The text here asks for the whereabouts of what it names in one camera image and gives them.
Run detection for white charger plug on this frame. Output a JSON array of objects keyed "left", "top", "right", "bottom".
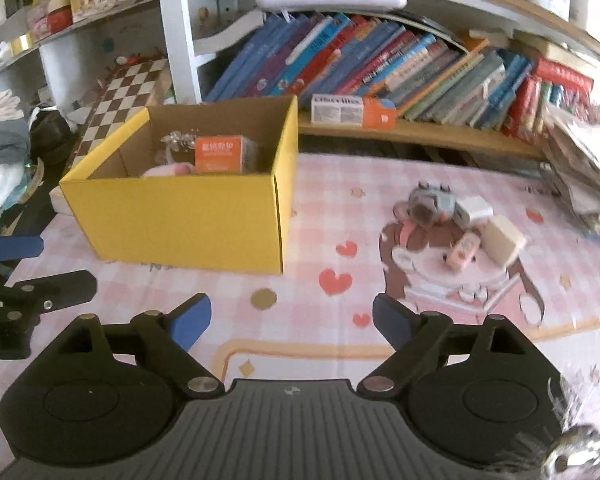
[{"left": 453, "top": 195, "right": 495, "bottom": 229}]

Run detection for white light bar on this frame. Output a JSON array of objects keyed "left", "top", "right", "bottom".
[{"left": 254, "top": 0, "right": 409, "bottom": 12}]

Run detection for pink soft item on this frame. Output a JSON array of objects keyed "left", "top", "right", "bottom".
[{"left": 141, "top": 162, "right": 197, "bottom": 179}]

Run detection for red jar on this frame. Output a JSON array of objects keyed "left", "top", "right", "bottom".
[{"left": 46, "top": 0, "right": 74, "bottom": 35}]

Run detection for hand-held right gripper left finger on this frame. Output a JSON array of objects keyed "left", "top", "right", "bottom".
[{"left": 62, "top": 293, "right": 226, "bottom": 400}]

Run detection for white and orange carton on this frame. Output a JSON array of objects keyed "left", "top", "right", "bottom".
[{"left": 310, "top": 93, "right": 398, "bottom": 130}]

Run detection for yellow cardboard box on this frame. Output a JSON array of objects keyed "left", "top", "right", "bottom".
[{"left": 59, "top": 95, "right": 299, "bottom": 276}]

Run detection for white side shelf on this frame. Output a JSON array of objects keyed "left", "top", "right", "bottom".
[{"left": 0, "top": 0, "right": 162, "bottom": 111}]

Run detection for white storage bin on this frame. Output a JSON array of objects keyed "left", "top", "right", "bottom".
[{"left": 568, "top": 0, "right": 600, "bottom": 47}]

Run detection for silver crinkled item in box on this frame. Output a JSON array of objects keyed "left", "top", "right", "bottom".
[{"left": 160, "top": 130, "right": 199, "bottom": 154}]

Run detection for row of books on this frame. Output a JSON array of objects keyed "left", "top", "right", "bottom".
[{"left": 202, "top": 12, "right": 597, "bottom": 139}]

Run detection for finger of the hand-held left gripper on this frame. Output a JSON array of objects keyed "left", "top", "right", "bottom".
[
  {"left": 0, "top": 269, "right": 98, "bottom": 322},
  {"left": 0, "top": 236, "right": 44, "bottom": 263}
]

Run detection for folded grey clothes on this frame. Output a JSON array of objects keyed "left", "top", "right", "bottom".
[{"left": 0, "top": 119, "right": 31, "bottom": 167}]

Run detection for cream square box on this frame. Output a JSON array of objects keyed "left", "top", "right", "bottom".
[{"left": 482, "top": 214, "right": 529, "bottom": 267}]

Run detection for pink printed table mat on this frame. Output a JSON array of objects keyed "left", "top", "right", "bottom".
[{"left": 0, "top": 152, "right": 600, "bottom": 480}]

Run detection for black bag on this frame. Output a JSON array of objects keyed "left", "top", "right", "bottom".
[{"left": 27, "top": 105, "right": 79, "bottom": 166}]

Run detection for shiny metal object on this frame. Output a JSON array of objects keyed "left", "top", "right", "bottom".
[{"left": 542, "top": 425, "right": 600, "bottom": 479}]

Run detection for brown checkered board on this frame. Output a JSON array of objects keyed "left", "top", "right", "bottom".
[{"left": 62, "top": 57, "right": 174, "bottom": 181}]

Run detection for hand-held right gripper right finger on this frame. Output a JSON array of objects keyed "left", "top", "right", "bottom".
[{"left": 356, "top": 293, "right": 538, "bottom": 400}]

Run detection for stack of loose papers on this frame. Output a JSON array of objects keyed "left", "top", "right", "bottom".
[{"left": 539, "top": 102, "right": 600, "bottom": 244}]

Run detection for white bookshelf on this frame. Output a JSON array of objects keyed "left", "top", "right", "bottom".
[{"left": 155, "top": 0, "right": 600, "bottom": 162}]

